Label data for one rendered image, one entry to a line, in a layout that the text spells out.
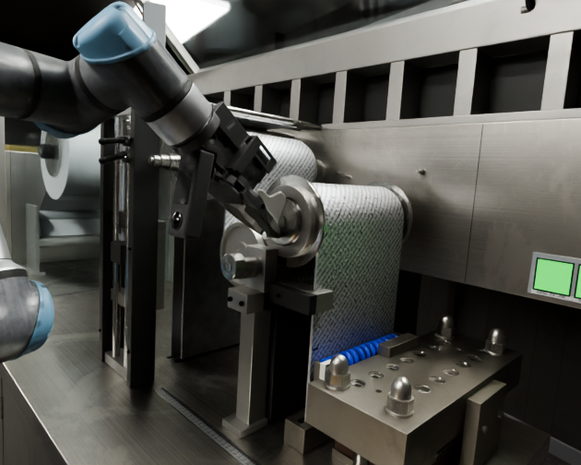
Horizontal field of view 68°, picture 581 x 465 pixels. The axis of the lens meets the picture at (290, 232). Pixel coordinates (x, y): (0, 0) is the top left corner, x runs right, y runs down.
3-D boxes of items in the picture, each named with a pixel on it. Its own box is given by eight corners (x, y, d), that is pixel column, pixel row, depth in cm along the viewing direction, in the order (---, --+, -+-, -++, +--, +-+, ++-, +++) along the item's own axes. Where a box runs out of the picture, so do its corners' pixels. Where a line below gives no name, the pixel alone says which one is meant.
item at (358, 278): (307, 370, 68) (315, 254, 65) (390, 338, 84) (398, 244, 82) (310, 371, 67) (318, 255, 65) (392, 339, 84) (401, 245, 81)
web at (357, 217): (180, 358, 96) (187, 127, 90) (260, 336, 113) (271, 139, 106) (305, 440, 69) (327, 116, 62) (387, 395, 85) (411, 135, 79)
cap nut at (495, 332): (480, 351, 78) (483, 327, 77) (488, 346, 80) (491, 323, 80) (501, 357, 75) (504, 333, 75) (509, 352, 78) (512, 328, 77)
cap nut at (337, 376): (319, 383, 61) (321, 352, 61) (336, 375, 64) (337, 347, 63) (338, 393, 59) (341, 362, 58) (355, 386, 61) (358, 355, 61)
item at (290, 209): (300, 203, 64) (292, 251, 65) (309, 203, 65) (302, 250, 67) (267, 193, 69) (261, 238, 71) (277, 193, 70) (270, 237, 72)
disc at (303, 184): (256, 258, 75) (261, 173, 73) (259, 258, 75) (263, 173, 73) (320, 275, 64) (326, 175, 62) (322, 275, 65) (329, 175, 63)
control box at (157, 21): (134, 51, 107) (135, 8, 106) (161, 54, 110) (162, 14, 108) (136, 43, 101) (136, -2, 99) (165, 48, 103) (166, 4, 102)
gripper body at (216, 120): (281, 165, 61) (231, 98, 54) (249, 211, 58) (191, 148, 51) (247, 164, 67) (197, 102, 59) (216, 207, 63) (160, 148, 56)
